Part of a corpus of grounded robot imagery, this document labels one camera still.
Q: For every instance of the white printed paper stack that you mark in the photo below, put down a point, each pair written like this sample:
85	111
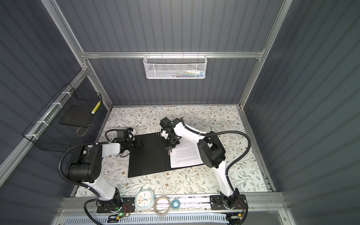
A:
185	154

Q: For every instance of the clear tape roll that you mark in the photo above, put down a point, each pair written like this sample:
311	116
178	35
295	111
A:
162	206

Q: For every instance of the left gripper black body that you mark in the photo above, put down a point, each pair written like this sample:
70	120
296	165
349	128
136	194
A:
129	144

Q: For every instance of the blue folder black inside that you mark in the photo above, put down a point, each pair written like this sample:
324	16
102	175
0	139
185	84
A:
151	158

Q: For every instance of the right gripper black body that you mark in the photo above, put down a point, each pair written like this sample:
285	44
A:
171	142

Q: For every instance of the yellow marker pen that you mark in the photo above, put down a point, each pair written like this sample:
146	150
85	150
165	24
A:
96	107

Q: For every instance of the black notebook in basket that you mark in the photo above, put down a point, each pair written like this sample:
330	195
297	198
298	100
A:
78	116

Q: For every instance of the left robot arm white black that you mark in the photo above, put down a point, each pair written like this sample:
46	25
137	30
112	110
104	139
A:
81	165

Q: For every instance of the mint alarm clock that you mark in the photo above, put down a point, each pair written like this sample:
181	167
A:
144	200

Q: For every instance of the pens in white basket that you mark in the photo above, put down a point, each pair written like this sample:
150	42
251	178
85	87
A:
186	74

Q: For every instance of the small blue tape roll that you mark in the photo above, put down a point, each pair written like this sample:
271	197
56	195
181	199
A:
175	204

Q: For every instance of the black wire basket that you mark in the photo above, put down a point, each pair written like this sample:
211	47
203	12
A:
47	134

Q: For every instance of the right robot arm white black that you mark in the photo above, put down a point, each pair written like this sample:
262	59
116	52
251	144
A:
212	154

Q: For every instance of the white wire mesh basket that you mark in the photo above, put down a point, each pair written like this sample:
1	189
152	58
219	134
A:
156	67

